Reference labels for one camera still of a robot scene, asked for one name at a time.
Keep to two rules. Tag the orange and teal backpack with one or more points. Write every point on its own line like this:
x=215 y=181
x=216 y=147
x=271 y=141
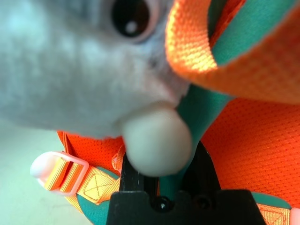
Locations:
x=257 y=152

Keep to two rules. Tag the grey plush shark toy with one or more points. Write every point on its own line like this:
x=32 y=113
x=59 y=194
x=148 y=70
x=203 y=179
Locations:
x=58 y=70

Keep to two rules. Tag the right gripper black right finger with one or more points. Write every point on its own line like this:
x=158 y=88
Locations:
x=201 y=175

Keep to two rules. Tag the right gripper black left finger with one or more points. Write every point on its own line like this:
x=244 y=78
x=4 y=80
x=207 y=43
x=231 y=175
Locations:
x=136 y=182

